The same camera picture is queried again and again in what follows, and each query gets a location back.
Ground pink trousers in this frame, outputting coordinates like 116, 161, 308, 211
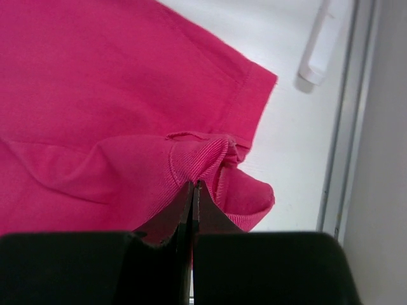
1, 1, 277, 233

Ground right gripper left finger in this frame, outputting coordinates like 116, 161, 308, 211
1, 182, 194, 304

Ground aluminium table edge rail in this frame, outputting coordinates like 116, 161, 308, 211
317, 1, 381, 242

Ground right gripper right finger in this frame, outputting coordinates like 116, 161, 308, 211
191, 181, 361, 304

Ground white metal clothes rack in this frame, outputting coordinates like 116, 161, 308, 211
298, 1, 336, 85

